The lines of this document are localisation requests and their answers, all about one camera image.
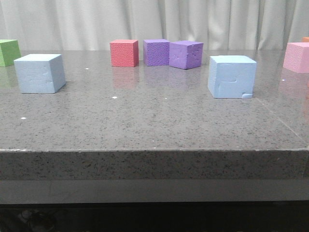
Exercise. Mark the light blue notched foam block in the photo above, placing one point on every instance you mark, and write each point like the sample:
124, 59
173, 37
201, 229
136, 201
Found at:
231, 76

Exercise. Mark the purple textured foam block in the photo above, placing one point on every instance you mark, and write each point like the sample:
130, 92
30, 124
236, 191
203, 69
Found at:
156, 52

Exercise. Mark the purple smooth foam block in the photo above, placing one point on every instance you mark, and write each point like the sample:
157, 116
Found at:
185, 54

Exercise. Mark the red foam block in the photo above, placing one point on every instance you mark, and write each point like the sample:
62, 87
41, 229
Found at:
124, 53

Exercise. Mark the white pleated curtain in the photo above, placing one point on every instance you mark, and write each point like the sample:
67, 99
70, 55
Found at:
93, 24

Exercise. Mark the pink foam block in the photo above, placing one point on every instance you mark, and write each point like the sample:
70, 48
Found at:
297, 57

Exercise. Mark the green foam block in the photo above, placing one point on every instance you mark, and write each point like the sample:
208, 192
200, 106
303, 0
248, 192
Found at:
9, 51

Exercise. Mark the orange foam block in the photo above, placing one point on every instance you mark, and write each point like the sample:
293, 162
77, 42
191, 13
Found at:
305, 39

